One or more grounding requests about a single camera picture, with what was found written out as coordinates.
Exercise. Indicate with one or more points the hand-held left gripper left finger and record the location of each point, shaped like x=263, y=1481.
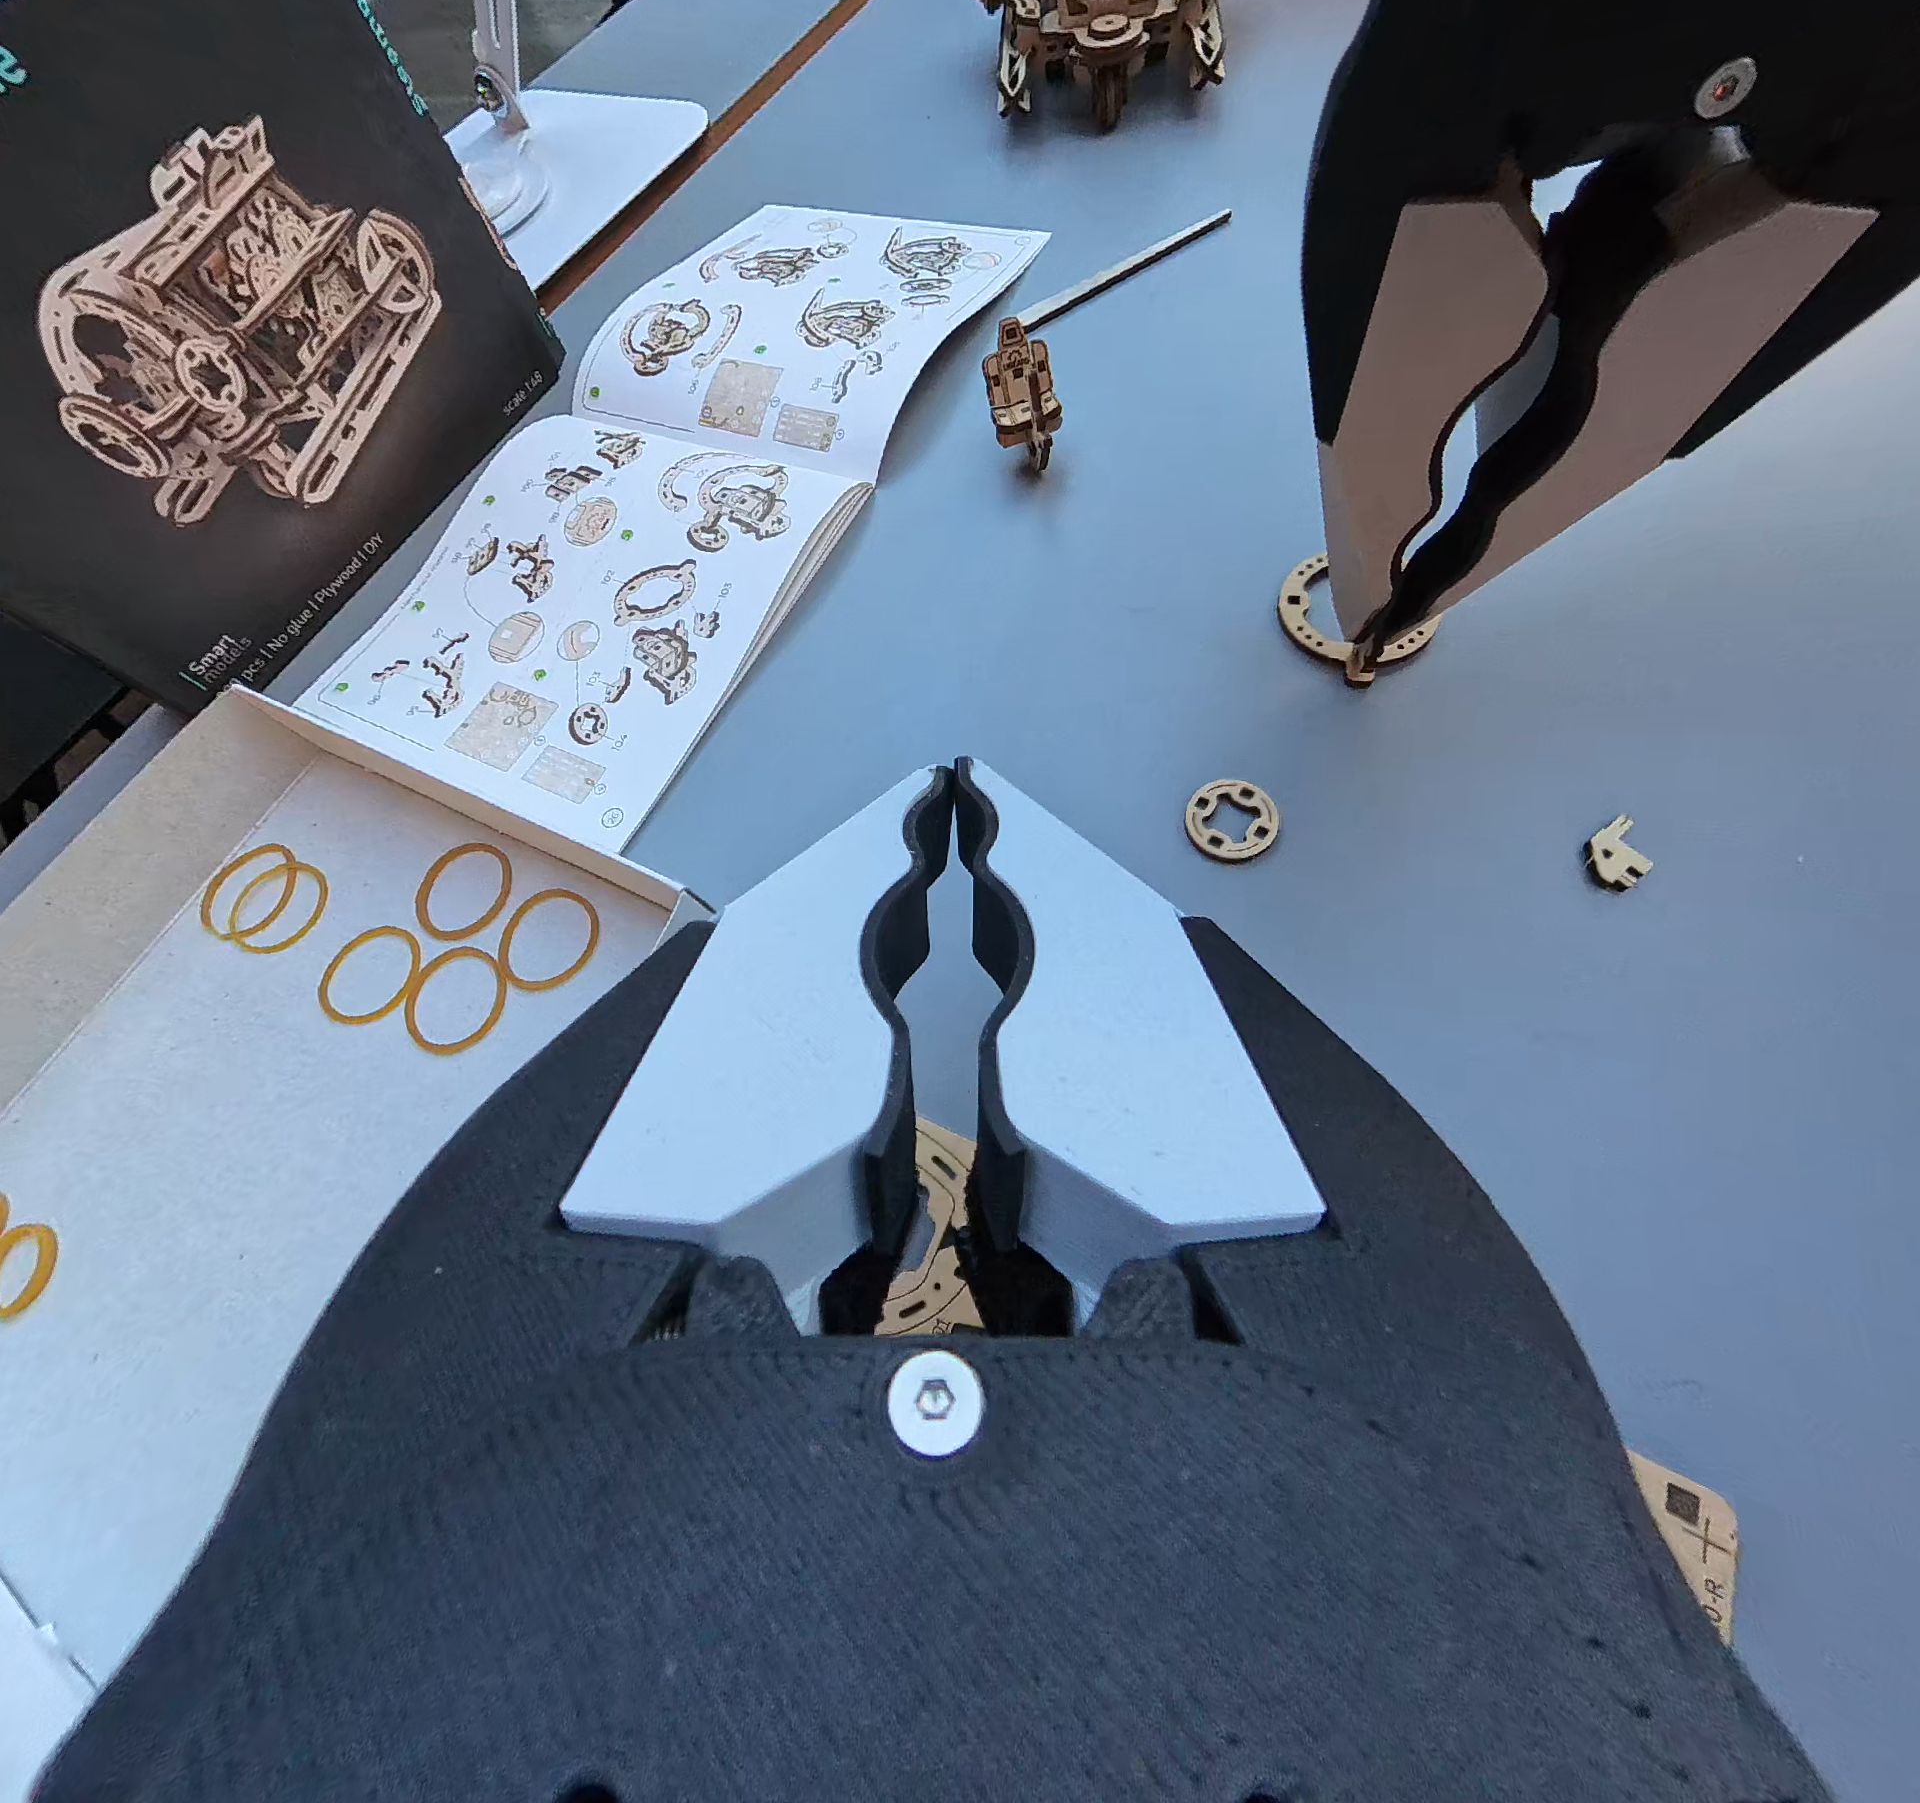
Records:
x=750, y=1067

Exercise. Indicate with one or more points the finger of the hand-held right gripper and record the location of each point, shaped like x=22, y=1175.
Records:
x=1424, y=332
x=1681, y=318

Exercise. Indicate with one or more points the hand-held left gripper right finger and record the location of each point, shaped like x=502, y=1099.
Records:
x=1140, y=1083

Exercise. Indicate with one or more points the black model kit box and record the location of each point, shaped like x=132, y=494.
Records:
x=134, y=108

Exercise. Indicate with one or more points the round wooden disc cross cut-out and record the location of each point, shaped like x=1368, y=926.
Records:
x=1208, y=844

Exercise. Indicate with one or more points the laser-cut wooden part sheet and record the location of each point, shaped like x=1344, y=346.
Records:
x=1689, y=1547
x=938, y=1233

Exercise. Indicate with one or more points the small wooden sub-assembly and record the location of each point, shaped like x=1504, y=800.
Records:
x=1022, y=386

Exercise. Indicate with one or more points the group of yellow rubber bands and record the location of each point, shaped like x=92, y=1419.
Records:
x=323, y=976

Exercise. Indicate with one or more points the white instruction booklet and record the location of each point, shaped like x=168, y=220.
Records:
x=721, y=574

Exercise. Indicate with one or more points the small angular wooden piece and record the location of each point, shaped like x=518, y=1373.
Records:
x=1616, y=858

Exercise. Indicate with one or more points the white cardboard box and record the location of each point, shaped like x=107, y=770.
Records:
x=150, y=1083

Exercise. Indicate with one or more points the adjacent grey desk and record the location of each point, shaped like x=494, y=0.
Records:
x=794, y=18

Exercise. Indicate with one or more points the white lamp stand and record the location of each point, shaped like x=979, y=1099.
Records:
x=601, y=138

